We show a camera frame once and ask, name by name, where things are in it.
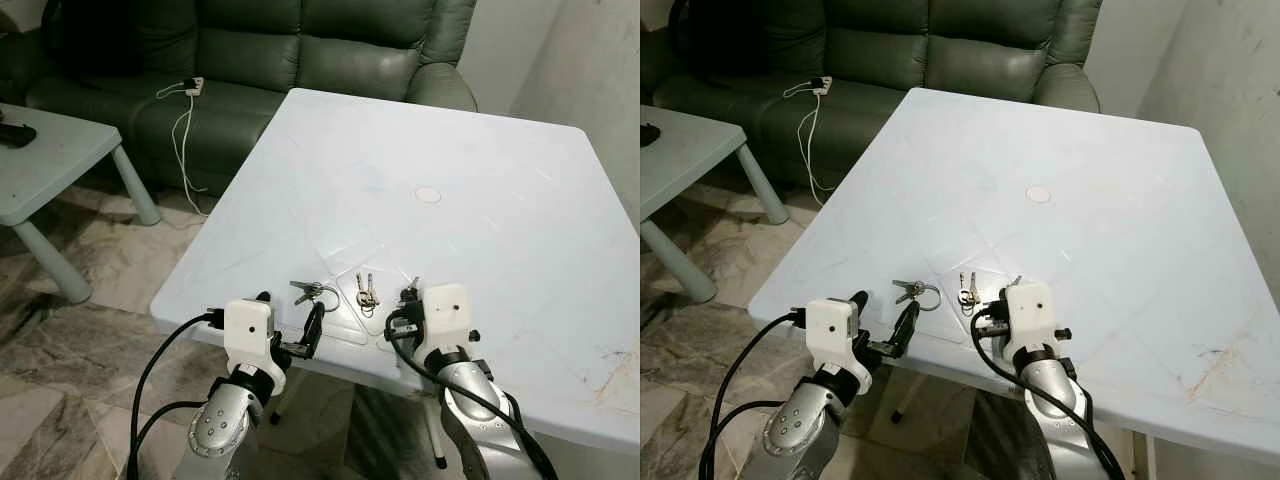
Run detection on large white plastic table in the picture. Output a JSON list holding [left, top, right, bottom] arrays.
[[149, 87, 641, 471], [747, 86, 1280, 473]]

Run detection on small grey side table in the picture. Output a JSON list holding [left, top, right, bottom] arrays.
[[0, 102, 162, 305], [640, 104, 791, 305]]

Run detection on green leather sofa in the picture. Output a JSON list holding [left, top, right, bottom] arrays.
[[0, 0, 479, 197], [640, 0, 1103, 193]]

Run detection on black garment on sofa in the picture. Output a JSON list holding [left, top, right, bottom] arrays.
[[40, 0, 143, 83], [667, 0, 763, 83]]

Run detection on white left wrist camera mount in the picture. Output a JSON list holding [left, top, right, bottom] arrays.
[[804, 297, 873, 391], [222, 297, 289, 398]]

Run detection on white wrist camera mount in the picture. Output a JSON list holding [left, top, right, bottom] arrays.
[[1001, 281, 1074, 367], [804, 297, 873, 391], [412, 283, 482, 373], [222, 297, 289, 398]]

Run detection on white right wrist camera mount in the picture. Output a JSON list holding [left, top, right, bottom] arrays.
[[1001, 281, 1074, 367], [412, 283, 482, 373]]

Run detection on silver keys on ring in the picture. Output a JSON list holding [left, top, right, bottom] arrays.
[[290, 280, 343, 313], [892, 279, 943, 313]]

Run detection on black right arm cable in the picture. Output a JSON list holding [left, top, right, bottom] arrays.
[[969, 312, 1128, 480], [384, 322, 562, 480]]

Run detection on long black left arm cable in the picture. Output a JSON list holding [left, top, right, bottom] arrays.
[[696, 312, 808, 480], [126, 310, 226, 480]]

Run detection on short black left arm cable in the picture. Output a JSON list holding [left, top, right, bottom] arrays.
[[129, 399, 208, 480], [700, 399, 788, 480]]

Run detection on white charger cable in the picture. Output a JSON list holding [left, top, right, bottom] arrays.
[[782, 84, 837, 207], [154, 84, 213, 217]]

